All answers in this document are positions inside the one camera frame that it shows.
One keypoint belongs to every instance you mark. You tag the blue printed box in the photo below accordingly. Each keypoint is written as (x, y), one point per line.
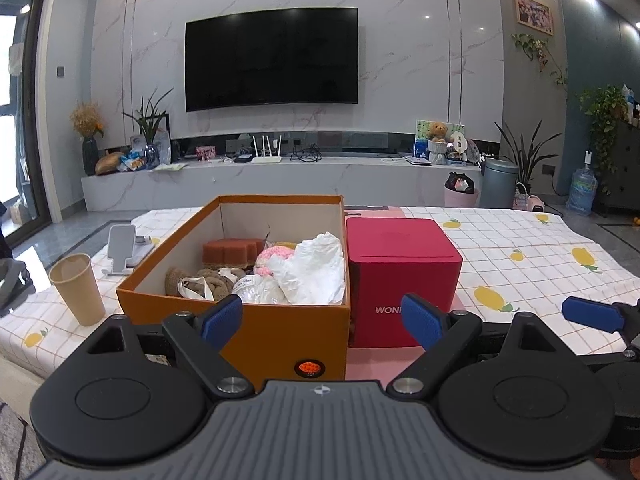
(420, 151)

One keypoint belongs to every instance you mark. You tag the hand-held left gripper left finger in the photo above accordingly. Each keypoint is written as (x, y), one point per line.
(222, 317)

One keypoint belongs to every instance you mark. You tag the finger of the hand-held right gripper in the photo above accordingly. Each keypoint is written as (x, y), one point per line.
(590, 312)

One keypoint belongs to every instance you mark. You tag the dark cabinet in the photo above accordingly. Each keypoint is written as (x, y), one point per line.
(622, 175)

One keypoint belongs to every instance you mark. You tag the hanging vine plant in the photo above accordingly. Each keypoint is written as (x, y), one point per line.
(537, 50)

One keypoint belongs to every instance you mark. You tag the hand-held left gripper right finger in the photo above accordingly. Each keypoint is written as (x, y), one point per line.
(422, 317)

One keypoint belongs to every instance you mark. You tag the teddy bear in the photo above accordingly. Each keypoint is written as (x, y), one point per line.
(439, 131)

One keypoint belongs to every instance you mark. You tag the brown plush toy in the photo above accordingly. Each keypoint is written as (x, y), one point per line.
(210, 280)

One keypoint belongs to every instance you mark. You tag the blue snack packet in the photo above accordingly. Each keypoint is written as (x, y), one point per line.
(132, 160)

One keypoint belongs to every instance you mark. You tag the paper cup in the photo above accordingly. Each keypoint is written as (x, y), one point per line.
(77, 285)

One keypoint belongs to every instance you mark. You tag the blue water bottle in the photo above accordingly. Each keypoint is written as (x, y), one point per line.
(582, 190)

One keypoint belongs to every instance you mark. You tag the brown bread loaf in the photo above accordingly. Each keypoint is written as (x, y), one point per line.
(109, 164)

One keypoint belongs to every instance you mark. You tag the lemon print tablecloth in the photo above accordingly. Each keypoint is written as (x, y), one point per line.
(525, 270)

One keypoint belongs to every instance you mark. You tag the grey marble television console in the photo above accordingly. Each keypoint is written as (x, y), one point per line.
(300, 182)

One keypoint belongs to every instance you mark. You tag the dried flowers in vase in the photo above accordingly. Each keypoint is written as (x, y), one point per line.
(87, 120)

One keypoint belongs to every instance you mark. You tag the leafy green plant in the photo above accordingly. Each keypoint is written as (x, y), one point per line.
(605, 110)

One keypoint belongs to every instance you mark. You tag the white phone stand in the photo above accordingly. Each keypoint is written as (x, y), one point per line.
(122, 247)

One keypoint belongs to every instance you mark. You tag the pink crochet toy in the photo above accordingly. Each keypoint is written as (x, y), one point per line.
(272, 260)

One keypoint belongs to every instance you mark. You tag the framed wall picture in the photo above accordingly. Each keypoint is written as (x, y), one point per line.
(534, 14)

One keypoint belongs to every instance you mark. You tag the pink small appliance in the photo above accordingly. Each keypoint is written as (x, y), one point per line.
(536, 205)

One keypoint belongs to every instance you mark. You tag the orange box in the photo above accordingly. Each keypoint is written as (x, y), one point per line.
(280, 330)

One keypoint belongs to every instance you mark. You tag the small pink basket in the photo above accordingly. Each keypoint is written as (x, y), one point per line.
(521, 201)

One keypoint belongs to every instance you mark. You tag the brown bear-shaped sponge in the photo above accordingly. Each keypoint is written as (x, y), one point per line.
(230, 255)

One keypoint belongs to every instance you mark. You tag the glass sliding door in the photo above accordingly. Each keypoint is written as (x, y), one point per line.
(20, 110)

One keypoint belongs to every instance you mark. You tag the crinkled plastic bundle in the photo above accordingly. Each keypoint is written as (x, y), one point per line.
(262, 290)

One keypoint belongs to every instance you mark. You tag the pink printed card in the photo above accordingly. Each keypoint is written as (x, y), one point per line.
(206, 153)

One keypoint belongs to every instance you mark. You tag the long-leaf potted plant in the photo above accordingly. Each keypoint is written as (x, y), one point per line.
(525, 155)

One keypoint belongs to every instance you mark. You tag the grey trash bin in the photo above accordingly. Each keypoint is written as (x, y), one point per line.
(500, 185)

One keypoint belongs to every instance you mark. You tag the white router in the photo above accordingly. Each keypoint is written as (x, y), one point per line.
(266, 159)

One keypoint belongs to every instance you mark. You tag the red box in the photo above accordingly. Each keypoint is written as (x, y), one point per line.
(400, 280)

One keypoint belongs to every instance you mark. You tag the pink trash bin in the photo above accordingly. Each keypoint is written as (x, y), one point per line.
(460, 197)

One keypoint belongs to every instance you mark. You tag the green plant in glass vase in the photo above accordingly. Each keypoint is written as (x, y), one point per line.
(150, 125)

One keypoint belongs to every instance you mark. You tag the white plastic bag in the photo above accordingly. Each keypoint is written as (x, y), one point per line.
(315, 270)

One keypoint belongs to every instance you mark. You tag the black television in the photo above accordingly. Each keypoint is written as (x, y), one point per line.
(270, 57)

